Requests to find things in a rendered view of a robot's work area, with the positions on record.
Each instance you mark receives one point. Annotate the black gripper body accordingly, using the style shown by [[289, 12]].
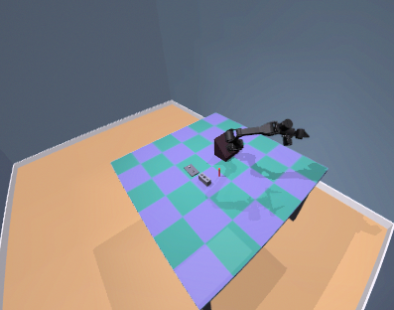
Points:
[[299, 133]]

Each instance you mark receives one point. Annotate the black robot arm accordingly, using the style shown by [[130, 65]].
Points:
[[236, 144]]

